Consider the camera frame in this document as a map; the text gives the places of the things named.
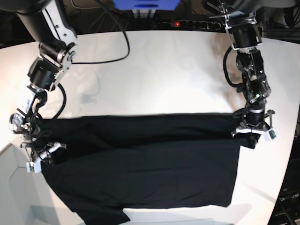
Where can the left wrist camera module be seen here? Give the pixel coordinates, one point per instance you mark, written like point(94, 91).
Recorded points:
point(270, 134)

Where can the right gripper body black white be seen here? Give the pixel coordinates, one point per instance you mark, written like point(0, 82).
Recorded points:
point(38, 147)

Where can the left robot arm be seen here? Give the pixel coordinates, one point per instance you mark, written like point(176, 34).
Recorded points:
point(239, 20)

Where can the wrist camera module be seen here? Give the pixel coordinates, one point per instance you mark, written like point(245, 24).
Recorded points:
point(34, 167)
point(270, 134)

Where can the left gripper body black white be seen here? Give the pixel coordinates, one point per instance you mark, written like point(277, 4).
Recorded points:
point(253, 120)

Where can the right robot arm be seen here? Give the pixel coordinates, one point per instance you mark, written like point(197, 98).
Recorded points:
point(45, 20)

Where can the black equipment at right edge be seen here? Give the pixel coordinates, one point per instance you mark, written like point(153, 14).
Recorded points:
point(288, 202)

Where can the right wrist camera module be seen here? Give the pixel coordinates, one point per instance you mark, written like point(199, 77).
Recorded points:
point(34, 167)

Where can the blue box at top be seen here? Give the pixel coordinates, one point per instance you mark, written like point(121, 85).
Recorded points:
point(146, 4)

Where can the black T-shirt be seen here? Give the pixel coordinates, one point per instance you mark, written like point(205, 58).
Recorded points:
point(145, 162)

